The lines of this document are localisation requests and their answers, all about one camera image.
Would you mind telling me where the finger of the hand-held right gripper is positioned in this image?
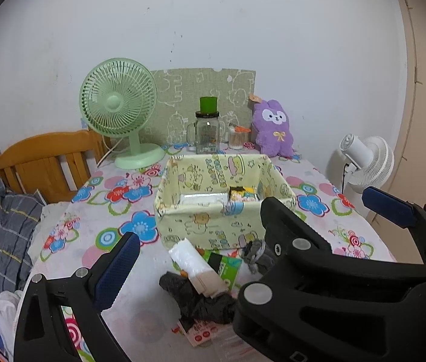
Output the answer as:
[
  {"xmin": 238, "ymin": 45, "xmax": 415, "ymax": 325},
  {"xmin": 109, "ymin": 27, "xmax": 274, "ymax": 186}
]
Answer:
[
  {"xmin": 233, "ymin": 197, "xmax": 426, "ymax": 362},
  {"xmin": 363, "ymin": 186, "xmax": 426, "ymax": 287}
]

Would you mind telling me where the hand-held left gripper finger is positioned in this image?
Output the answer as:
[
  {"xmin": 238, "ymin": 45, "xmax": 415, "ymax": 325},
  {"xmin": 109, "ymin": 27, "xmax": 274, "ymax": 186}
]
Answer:
[{"xmin": 14, "ymin": 232, "xmax": 141, "ymax": 362}]

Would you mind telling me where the grey striped sock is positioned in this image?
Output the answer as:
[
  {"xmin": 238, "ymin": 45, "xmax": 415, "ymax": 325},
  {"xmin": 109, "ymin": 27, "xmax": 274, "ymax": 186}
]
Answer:
[{"xmin": 241, "ymin": 239, "xmax": 274, "ymax": 274}]

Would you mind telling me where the green packet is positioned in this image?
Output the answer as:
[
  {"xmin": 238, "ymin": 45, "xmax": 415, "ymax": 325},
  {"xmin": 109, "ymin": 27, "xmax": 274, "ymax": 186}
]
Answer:
[{"xmin": 201, "ymin": 249, "xmax": 242, "ymax": 291}]

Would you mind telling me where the white beige sock roll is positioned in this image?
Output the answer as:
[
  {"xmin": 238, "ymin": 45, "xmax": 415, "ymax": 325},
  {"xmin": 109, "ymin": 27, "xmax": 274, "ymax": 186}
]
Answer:
[{"xmin": 169, "ymin": 238, "xmax": 214, "ymax": 277}]

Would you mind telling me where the dark grey cloth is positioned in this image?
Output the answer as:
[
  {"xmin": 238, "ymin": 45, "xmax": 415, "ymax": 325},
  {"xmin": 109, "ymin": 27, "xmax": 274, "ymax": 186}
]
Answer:
[{"xmin": 159, "ymin": 271, "xmax": 237, "ymax": 325}]

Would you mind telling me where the yellow printed fabric storage box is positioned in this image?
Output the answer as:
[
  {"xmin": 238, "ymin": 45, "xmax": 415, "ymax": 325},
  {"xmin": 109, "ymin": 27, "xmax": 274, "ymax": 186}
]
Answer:
[{"xmin": 153, "ymin": 153, "xmax": 297, "ymax": 250}]

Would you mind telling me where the white standing fan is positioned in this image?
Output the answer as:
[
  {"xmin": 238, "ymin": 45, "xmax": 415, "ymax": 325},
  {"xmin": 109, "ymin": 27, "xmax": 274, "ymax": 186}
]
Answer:
[{"xmin": 339, "ymin": 133, "xmax": 395, "ymax": 197}]

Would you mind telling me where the colourful snack packet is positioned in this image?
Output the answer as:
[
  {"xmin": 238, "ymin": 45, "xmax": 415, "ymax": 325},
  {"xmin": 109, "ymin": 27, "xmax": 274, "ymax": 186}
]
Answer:
[{"xmin": 229, "ymin": 186, "xmax": 259, "ymax": 203}]

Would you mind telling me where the floral tablecloth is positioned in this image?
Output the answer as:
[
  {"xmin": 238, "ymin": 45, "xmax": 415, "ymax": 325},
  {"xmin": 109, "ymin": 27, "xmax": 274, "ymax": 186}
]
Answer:
[{"xmin": 28, "ymin": 141, "xmax": 398, "ymax": 362}]

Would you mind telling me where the clear plastic packet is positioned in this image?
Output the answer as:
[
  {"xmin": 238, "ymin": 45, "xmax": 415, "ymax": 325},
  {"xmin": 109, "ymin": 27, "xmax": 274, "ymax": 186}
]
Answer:
[{"xmin": 178, "ymin": 192, "xmax": 229, "ymax": 205}]

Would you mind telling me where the purple plush bunny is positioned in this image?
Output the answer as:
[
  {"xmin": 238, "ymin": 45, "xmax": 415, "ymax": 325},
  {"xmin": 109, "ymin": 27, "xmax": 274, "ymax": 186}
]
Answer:
[{"xmin": 250, "ymin": 94, "xmax": 296, "ymax": 158}]

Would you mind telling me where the pink tissue pack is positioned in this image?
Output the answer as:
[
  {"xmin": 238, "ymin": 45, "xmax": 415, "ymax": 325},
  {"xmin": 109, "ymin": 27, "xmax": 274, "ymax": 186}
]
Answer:
[{"xmin": 177, "ymin": 319, "xmax": 244, "ymax": 359}]

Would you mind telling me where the cotton swab jar orange lid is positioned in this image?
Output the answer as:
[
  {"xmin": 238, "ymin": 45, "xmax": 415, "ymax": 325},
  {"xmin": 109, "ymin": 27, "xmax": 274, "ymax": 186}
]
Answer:
[{"xmin": 228, "ymin": 122, "xmax": 251, "ymax": 151}]

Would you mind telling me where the blue plaid pillow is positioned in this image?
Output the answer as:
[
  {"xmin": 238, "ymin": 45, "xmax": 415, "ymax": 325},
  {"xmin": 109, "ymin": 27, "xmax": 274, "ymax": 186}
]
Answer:
[{"xmin": 0, "ymin": 177, "xmax": 44, "ymax": 295}]

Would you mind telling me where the glass mug jar green lid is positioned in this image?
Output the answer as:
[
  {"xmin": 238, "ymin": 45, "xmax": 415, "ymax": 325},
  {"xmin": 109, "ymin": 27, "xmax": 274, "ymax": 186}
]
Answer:
[{"xmin": 186, "ymin": 97, "xmax": 223, "ymax": 154}]

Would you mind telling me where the wooden bed headboard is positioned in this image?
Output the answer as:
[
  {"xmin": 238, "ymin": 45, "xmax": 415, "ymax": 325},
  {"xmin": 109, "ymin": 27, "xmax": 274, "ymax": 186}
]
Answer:
[{"xmin": 0, "ymin": 130, "xmax": 112, "ymax": 204}]

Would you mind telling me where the green desk fan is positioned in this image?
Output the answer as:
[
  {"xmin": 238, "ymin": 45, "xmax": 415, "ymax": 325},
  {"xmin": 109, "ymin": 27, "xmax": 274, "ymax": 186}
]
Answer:
[{"xmin": 79, "ymin": 58, "xmax": 165, "ymax": 170}]

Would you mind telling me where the green printed foam mat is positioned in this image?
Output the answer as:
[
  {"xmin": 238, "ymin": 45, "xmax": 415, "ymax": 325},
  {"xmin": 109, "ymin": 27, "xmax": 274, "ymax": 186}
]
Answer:
[{"xmin": 149, "ymin": 68, "xmax": 257, "ymax": 148}]

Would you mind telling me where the white fan cable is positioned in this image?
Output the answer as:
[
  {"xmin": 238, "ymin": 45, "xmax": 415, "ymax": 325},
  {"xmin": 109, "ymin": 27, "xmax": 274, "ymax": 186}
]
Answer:
[{"xmin": 97, "ymin": 136, "xmax": 123, "ymax": 167}]

